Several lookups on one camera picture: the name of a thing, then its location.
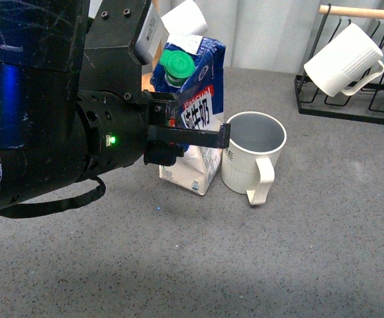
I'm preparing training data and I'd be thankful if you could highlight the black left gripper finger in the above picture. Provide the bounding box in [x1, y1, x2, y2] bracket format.
[148, 123, 231, 148]

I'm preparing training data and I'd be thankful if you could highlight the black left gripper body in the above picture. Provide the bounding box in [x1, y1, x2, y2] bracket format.
[77, 91, 185, 174]

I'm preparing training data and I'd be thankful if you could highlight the cream ribbed mug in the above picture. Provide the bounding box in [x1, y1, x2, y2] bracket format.
[221, 111, 287, 205]
[304, 23, 384, 97]

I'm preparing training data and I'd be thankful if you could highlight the blue Pascual milk carton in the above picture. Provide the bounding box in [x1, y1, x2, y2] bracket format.
[150, 34, 226, 195]

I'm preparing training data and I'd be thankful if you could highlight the wooden mug tree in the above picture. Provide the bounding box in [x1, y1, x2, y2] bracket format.
[141, 0, 162, 92]

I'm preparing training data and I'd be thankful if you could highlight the white mug on tree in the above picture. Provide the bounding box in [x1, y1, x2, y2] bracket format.
[162, 0, 208, 36]

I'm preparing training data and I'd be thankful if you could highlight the cream ribbed hanging mug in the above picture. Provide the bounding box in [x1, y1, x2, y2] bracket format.
[304, 23, 384, 97]

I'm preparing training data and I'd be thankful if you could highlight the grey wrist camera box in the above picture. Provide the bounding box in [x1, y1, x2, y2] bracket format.
[134, 3, 164, 65]

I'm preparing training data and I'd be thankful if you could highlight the black cable loop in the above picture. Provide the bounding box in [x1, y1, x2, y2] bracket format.
[0, 175, 107, 229]

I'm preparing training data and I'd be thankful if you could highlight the black wire mug rack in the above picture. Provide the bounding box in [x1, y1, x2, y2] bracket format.
[294, 4, 384, 125]

